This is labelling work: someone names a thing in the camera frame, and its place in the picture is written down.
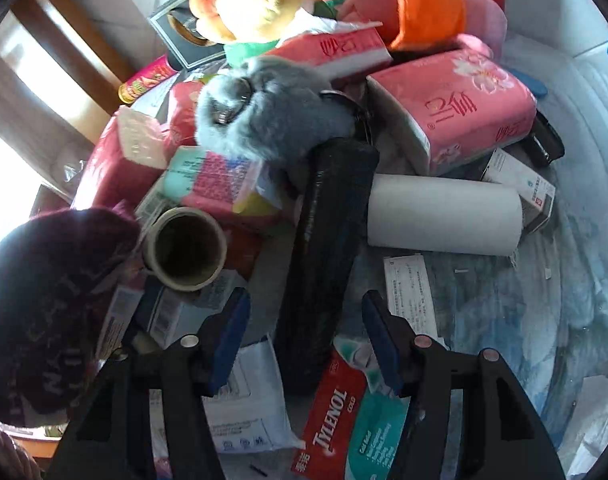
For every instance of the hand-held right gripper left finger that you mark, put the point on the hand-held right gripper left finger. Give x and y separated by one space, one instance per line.
230 340

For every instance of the pink plush toy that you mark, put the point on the pink plush toy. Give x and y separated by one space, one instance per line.
484 25

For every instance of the red and teal medicine box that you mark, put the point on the red and teal medicine box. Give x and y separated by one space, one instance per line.
334 410

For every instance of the white paper receipt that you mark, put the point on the white paper receipt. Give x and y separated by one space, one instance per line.
409 285

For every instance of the orange packet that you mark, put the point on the orange packet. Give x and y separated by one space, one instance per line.
244 255

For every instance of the pink white-edged tissue pack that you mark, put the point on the pink white-edged tissue pack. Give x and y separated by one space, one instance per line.
334 50

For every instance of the wooden furniture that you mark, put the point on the wooden furniture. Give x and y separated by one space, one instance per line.
59 40

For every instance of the white paper roll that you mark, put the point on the white paper roll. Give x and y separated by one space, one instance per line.
444 217

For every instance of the red printed can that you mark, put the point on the red printed can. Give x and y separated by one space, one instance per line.
144 82

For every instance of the black bag roll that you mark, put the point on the black bag roll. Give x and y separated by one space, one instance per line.
324 260

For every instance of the blue flat item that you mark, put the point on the blue flat item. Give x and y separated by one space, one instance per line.
531 85

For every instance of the yellow plush toy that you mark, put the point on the yellow plush toy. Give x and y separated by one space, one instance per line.
264 0

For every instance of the orange plush toy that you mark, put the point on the orange plush toy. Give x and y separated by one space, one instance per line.
424 10

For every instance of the small red-pink packet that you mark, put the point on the small red-pink packet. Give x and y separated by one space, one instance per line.
184 110

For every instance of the large pink tissue pack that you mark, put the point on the large pink tissue pack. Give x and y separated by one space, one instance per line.
109 170

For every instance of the blue printed blanket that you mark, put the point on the blue printed blanket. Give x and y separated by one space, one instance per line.
559 310

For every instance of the dark maroon knit hat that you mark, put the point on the dark maroon knit hat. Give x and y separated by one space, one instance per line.
44 310

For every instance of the grey plush toy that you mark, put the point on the grey plush toy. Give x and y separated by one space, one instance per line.
279 115

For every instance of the pink flower-print tissue pack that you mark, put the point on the pink flower-print tissue pack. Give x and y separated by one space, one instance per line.
459 110

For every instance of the white barcode box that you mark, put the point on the white barcode box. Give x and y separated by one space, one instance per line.
174 312

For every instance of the black stapler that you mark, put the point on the black stapler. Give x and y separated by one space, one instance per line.
544 142

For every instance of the colourful sponge pack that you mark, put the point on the colourful sponge pack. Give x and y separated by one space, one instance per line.
209 175

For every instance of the white plastic pouch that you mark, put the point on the white plastic pouch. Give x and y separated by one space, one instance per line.
254 410

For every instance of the beige tape roll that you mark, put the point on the beige tape roll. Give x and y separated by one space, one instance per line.
155 232

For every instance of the white medicine box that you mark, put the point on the white medicine box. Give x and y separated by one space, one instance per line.
514 175

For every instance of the black framed box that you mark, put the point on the black framed box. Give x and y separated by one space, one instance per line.
176 32

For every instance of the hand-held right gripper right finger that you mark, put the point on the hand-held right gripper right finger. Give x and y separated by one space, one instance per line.
383 345

